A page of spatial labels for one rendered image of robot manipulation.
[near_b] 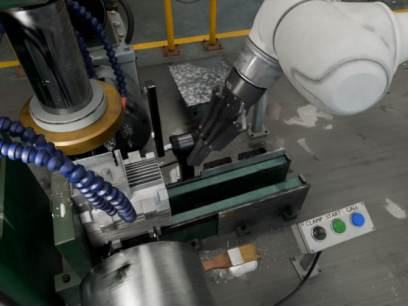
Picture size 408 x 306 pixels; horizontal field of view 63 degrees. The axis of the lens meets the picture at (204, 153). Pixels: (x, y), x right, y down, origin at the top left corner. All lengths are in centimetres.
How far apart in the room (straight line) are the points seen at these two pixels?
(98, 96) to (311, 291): 75
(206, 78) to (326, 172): 59
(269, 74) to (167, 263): 38
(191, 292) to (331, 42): 45
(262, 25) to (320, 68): 19
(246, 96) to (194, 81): 76
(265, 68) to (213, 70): 85
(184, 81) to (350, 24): 100
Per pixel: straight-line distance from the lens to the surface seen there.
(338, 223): 81
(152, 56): 325
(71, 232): 71
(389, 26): 46
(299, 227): 78
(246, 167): 105
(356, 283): 107
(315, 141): 134
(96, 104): 60
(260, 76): 59
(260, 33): 57
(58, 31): 53
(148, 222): 82
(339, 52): 40
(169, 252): 64
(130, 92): 99
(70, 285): 92
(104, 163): 83
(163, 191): 78
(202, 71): 141
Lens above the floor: 173
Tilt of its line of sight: 49 degrees down
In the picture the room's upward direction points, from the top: straight up
